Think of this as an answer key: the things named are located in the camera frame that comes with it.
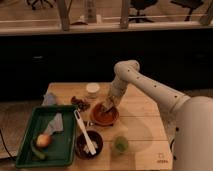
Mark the green plastic tray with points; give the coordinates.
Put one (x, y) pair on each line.
(60, 152)

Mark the red apple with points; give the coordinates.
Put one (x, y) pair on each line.
(43, 140)

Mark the green cup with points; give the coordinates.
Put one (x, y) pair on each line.
(120, 144)

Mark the small metal object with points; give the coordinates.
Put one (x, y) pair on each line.
(88, 123)

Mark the red bowl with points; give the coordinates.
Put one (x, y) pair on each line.
(104, 118)

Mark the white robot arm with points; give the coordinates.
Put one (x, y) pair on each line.
(193, 146)

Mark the white lidded jar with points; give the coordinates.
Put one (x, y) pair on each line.
(92, 90)

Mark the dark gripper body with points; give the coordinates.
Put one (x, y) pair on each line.
(108, 103)

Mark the white spatula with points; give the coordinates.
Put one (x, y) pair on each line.
(83, 129)

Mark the grey cloth in tray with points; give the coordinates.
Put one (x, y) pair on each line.
(55, 125)

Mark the green cucumber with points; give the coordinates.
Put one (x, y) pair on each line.
(40, 155)

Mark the black office chair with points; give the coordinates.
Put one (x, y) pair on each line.
(140, 5)

